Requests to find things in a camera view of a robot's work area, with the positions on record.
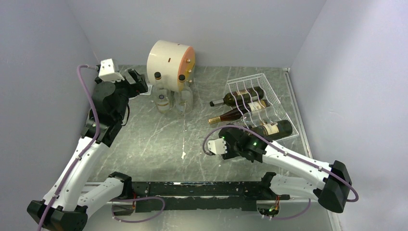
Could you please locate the clear bottle yellow label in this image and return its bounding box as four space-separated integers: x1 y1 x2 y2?
152 72 173 114

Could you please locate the clear bottle black cap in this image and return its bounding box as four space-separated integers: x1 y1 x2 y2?
242 106 287 127

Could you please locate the dark green wine bottle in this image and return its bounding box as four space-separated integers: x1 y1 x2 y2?
250 120 293 141

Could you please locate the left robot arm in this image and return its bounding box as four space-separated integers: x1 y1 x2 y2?
27 69 148 231

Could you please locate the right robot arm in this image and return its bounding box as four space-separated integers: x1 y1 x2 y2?
205 125 358 213

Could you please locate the dark bottle silver cap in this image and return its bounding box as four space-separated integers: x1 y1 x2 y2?
209 86 265 107

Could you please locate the red bottle gold cap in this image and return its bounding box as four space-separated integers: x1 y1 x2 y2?
208 100 271 124

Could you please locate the cream cylindrical drum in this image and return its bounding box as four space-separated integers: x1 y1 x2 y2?
146 40 195 92

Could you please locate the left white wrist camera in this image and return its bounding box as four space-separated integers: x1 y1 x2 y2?
98 58 125 82

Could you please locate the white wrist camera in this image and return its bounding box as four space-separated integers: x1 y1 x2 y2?
207 138 228 154
98 58 125 82

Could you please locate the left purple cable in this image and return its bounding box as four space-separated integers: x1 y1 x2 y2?
37 64 101 231

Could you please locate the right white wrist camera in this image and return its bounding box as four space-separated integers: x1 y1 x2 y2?
207 138 228 154

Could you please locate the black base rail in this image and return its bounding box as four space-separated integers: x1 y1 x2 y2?
132 181 290 213

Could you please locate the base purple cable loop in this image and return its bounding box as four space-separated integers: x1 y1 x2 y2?
111 196 166 224

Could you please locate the white wire wine rack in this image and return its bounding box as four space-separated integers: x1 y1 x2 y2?
225 73 299 141

